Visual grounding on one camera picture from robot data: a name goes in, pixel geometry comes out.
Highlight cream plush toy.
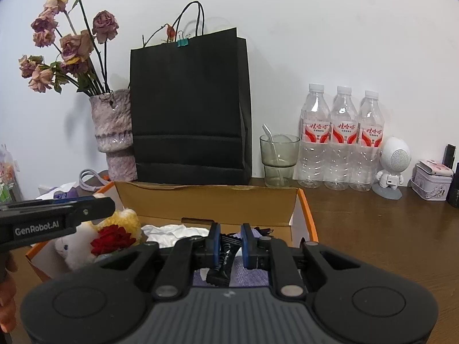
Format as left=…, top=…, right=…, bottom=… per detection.
left=54, top=207, right=143, bottom=271

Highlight grey cord loop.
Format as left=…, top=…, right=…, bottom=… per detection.
left=79, top=169, right=109, bottom=191

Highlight orange cardboard box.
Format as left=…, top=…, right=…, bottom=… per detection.
left=25, top=181, right=319, bottom=284

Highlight dried flower stem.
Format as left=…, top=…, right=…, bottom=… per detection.
left=142, top=24, right=177, bottom=48

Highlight person's left hand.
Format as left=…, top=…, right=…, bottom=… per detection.
left=0, top=251, right=19, bottom=335

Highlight dried pink flowers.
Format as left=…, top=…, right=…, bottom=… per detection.
left=18, top=0, right=119, bottom=98

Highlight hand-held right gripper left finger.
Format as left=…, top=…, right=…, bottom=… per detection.
left=98, top=222, right=221, bottom=302

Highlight white plastic spoon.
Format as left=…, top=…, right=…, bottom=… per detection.
left=262, top=123, right=288, bottom=187

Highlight black upright box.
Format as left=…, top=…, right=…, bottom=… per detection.
left=442, top=144, right=457, bottom=169

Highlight purple tissue pack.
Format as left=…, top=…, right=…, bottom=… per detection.
left=35, top=182, right=109, bottom=202

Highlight black paper bag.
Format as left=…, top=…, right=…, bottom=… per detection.
left=129, top=1, right=253, bottom=186

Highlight clear water bottle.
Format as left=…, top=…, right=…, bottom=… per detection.
left=324, top=85, right=359, bottom=191
left=349, top=90, right=385, bottom=193
left=297, top=83, right=331, bottom=189

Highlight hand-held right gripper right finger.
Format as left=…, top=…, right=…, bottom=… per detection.
left=240, top=223, right=361, bottom=299

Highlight printed tin box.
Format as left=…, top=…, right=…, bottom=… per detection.
left=409, top=158, right=454, bottom=202

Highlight storage cart with bottles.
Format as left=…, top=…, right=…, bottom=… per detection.
left=0, top=142, right=23, bottom=202

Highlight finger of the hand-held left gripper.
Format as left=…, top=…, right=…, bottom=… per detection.
left=0, top=196, right=97, bottom=210
left=0, top=197, right=116, bottom=230

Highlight white robot figure speaker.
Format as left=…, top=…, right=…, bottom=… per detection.
left=372, top=136, right=411, bottom=201

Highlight red fabric rose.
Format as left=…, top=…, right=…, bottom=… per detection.
left=90, top=224, right=137, bottom=257

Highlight white cloth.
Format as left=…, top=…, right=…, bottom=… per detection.
left=141, top=224, right=211, bottom=250

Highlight clear glass cup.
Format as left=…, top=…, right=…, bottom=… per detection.
left=259, top=134, right=301, bottom=188

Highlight mottled purple vase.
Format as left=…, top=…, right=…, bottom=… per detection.
left=89, top=88, right=139, bottom=183

